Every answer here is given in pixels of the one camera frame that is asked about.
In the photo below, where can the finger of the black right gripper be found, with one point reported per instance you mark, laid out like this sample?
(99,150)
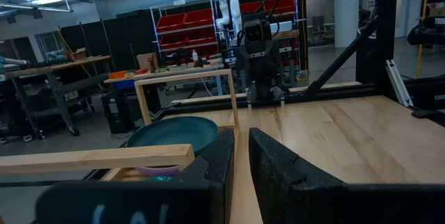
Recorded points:
(248,102)
(282,101)

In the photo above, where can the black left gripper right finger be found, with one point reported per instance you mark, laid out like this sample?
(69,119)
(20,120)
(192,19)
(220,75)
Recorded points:
(330,203)

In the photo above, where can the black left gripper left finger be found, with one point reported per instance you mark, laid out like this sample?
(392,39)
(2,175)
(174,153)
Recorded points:
(146,203)

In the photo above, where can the blue translucent plate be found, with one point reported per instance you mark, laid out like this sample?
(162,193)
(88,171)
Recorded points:
(160,179)

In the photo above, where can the purple plate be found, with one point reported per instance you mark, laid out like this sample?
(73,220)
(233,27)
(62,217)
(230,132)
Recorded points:
(156,171)

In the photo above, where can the dark green plate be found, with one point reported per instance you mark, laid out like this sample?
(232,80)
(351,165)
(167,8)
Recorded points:
(174,133)

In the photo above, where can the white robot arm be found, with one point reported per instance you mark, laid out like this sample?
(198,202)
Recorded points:
(231,5)

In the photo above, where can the red storage bin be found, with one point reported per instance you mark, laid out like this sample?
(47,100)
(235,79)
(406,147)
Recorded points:
(174,41)
(170,22)
(200,17)
(281,5)

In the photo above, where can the white bottle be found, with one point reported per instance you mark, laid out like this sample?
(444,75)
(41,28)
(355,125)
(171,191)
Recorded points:
(195,55)

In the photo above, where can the cluttered wooden table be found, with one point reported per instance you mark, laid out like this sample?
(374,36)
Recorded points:
(167,72)

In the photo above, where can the black computer tower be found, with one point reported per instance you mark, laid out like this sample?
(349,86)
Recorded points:
(116,112)

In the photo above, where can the white building column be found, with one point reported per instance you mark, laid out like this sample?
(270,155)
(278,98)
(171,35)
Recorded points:
(347,8)

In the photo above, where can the brown cardboard box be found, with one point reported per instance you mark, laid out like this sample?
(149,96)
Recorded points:
(146,62)

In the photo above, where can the blue storage bin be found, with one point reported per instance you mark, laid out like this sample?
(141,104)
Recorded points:
(124,85)

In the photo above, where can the orange bowl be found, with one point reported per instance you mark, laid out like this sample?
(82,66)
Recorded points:
(118,74)

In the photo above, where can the wooden top workbench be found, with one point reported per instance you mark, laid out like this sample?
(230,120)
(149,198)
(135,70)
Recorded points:
(52,66)

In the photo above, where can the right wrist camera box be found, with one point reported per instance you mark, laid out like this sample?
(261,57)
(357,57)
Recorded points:
(257,31)

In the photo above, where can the black table frame rail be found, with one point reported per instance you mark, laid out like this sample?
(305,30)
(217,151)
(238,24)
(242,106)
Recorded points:
(330,92)

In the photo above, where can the light wooden shelf frame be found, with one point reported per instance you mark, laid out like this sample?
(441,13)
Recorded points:
(104,158)

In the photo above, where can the black diagonal frame strut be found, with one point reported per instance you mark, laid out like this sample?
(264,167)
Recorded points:
(340,57)

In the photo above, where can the aluminium bracket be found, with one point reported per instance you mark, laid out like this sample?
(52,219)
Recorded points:
(400,85)

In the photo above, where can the black frame post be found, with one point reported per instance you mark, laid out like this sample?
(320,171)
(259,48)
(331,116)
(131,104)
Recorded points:
(387,29)

